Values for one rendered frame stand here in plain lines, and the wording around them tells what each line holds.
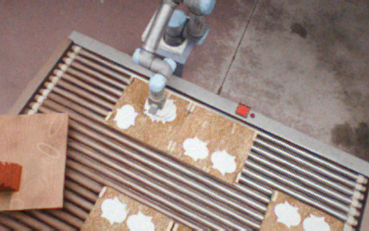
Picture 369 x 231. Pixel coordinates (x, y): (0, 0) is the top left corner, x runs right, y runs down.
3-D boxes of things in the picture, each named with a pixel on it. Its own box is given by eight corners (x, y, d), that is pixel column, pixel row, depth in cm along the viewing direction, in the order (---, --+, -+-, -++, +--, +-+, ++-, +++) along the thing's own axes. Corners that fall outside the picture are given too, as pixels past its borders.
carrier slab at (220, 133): (193, 104, 199) (193, 103, 197) (256, 132, 193) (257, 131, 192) (168, 154, 185) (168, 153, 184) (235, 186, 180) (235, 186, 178)
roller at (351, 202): (63, 64, 210) (60, 60, 205) (358, 203, 184) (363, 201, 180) (59, 71, 208) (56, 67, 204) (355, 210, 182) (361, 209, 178)
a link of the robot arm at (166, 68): (158, 51, 168) (148, 68, 163) (178, 61, 167) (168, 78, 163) (157, 60, 175) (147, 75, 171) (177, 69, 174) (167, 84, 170)
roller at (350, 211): (59, 71, 208) (56, 67, 204) (355, 211, 182) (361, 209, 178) (54, 77, 206) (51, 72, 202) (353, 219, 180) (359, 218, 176)
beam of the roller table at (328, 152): (75, 35, 222) (73, 29, 216) (375, 170, 194) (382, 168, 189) (69, 44, 218) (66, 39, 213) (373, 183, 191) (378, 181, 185)
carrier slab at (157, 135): (133, 76, 204) (133, 75, 202) (193, 104, 199) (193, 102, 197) (104, 124, 191) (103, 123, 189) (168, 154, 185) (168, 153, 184)
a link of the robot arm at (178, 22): (170, 17, 211) (172, 4, 198) (189, 27, 210) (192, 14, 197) (162, 31, 207) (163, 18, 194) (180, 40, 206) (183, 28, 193)
